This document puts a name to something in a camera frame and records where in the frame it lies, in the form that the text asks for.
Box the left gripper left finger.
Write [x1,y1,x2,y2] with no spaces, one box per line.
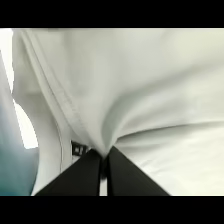
[34,148,103,197]

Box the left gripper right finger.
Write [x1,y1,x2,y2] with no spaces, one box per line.
[106,145,171,197]

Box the white T-shirt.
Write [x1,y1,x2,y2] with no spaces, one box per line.
[0,28,224,197]

